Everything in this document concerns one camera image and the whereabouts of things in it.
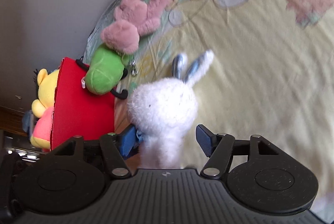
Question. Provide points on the green capped round plush doll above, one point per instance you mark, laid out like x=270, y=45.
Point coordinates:
x=106, y=69

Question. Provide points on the pale yellow cartoon bed sheet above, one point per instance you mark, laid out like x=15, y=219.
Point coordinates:
x=272, y=74

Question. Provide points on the yellow bear plush red shirt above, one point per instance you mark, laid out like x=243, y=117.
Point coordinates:
x=43, y=108

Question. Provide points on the pink plush toy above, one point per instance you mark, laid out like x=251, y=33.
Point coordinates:
x=132, y=20

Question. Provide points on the red storage box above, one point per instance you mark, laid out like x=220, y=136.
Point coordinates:
x=78, y=112

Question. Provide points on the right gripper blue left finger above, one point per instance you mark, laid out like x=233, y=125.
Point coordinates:
x=129, y=140

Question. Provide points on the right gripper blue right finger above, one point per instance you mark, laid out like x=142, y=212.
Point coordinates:
x=206, y=139

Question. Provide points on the small white blue-eared bunny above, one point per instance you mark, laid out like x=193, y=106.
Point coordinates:
x=164, y=111

